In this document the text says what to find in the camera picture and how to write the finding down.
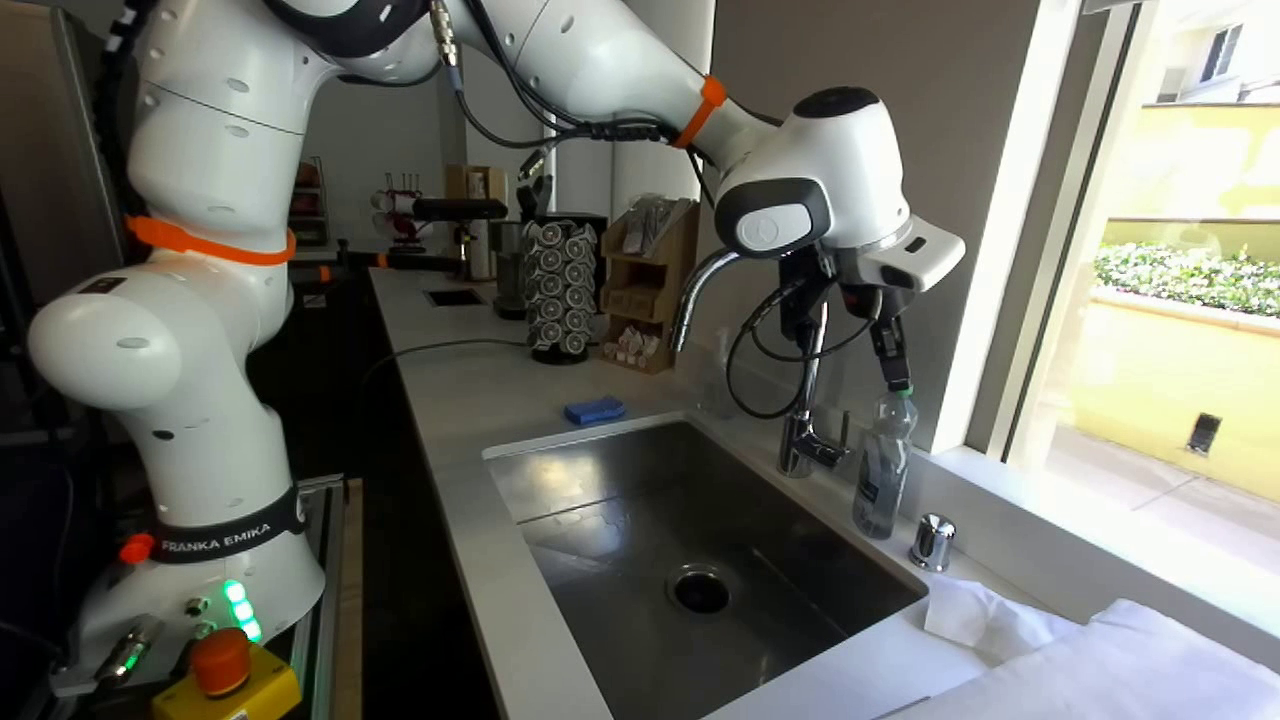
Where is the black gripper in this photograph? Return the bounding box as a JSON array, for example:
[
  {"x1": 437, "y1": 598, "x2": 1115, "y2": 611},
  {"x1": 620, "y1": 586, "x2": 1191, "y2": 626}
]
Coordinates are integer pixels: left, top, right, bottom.
[{"x1": 776, "y1": 242, "x2": 919, "y2": 396}]

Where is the clear soap pump bottle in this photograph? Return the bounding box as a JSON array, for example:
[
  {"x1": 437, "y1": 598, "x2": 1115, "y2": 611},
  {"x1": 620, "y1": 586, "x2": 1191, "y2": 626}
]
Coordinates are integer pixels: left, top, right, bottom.
[{"x1": 849, "y1": 380, "x2": 927, "y2": 543}]

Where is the chrome arched kitchen faucet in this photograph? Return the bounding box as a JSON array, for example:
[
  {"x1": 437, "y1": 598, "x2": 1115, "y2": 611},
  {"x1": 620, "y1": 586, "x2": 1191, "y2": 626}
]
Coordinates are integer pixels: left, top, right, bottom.
[{"x1": 669, "y1": 242, "x2": 855, "y2": 480}]

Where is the small metal sink-side fixture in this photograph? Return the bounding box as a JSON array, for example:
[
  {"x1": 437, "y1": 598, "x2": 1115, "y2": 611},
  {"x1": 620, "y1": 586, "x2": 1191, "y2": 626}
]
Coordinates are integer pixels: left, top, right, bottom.
[{"x1": 910, "y1": 506, "x2": 962, "y2": 576}]

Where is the wooden tea organizer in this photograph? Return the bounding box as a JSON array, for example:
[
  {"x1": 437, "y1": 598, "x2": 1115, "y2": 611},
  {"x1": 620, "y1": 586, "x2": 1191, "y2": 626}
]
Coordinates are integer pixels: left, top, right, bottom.
[{"x1": 595, "y1": 197, "x2": 708, "y2": 377}]

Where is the stainless steel sink basin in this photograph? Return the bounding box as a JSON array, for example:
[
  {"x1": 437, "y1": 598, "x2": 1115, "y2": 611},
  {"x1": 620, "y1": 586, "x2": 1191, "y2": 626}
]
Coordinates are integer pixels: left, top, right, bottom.
[{"x1": 480, "y1": 410, "x2": 931, "y2": 720}]

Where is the small white folded cloth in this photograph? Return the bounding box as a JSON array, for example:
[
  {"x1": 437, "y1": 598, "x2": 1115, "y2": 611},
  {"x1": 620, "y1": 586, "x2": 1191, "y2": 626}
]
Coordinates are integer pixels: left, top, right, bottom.
[{"x1": 918, "y1": 573, "x2": 1094, "y2": 672}]

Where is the green outdoor hedge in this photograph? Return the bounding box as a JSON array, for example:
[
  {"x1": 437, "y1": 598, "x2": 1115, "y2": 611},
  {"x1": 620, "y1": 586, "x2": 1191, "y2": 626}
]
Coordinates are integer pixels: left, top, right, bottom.
[{"x1": 1094, "y1": 237, "x2": 1280, "y2": 324}]

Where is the round sink drain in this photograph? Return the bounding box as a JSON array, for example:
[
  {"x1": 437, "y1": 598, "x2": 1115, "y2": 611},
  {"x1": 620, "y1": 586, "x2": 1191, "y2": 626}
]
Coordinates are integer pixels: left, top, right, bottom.
[{"x1": 669, "y1": 560, "x2": 736, "y2": 617}]

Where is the blue sponge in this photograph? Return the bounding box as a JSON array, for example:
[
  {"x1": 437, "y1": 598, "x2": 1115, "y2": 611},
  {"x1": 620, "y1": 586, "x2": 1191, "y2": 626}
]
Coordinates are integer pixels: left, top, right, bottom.
[{"x1": 562, "y1": 391, "x2": 631, "y2": 432}]

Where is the coffee pod carousel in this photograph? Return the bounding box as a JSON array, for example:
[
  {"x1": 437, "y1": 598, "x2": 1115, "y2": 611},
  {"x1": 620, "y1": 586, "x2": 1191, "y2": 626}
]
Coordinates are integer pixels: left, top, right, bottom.
[{"x1": 517, "y1": 215, "x2": 610, "y2": 368}]

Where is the white folded towel stack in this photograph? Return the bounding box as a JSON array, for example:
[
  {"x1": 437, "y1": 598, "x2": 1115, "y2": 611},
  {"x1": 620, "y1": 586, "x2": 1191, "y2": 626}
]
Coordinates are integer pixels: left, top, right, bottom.
[{"x1": 918, "y1": 597, "x2": 1280, "y2": 720}]

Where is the black coffee machine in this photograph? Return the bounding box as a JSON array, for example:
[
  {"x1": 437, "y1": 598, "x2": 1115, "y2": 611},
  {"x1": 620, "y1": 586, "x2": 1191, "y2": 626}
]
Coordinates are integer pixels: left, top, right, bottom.
[{"x1": 376, "y1": 168, "x2": 517, "y2": 288}]

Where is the yellow emergency stop button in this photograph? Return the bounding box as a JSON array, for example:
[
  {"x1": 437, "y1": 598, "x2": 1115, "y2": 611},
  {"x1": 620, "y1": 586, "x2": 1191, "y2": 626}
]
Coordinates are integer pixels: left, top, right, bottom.
[{"x1": 148, "y1": 626, "x2": 305, "y2": 720}]

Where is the grey tall appliance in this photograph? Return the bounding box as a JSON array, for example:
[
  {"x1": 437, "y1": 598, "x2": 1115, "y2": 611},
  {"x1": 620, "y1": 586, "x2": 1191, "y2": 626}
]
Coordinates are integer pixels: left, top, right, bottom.
[{"x1": 0, "y1": 0, "x2": 146, "y2": 312}]

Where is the white window frame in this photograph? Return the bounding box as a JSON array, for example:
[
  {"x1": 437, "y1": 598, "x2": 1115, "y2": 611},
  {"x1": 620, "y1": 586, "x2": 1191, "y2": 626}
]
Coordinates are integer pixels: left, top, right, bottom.
[{"x1": 927, "y1": 0, "x2": 1280, "y2": 645}]

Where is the dark outdoor wall outlet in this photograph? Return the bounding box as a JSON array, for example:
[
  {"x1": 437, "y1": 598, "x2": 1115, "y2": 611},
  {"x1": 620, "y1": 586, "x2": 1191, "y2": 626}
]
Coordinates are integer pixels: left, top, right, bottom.
[{"x1": 1186, "y1": 408, "x2": 1228, "y2": 461}]

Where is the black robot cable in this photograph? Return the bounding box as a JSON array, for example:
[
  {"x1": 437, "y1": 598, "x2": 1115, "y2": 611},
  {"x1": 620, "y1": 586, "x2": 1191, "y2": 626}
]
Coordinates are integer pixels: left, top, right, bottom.
[{"x1": 424, "y1": 0, "x2": 855, "y2": 422}]

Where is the thin black counter cable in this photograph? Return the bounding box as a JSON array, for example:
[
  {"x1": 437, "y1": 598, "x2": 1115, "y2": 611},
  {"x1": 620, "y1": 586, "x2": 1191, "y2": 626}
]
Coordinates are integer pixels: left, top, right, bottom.
[{"x1": 347, "y1": 332, "x2": 540, "y2": 405}]

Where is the aluminium mount rail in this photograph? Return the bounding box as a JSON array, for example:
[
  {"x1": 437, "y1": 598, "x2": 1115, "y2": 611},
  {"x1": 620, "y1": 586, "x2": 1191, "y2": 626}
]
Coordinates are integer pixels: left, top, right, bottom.
[{"x1": 293, "y1": 471, "x2": 353, "y2": 720}]

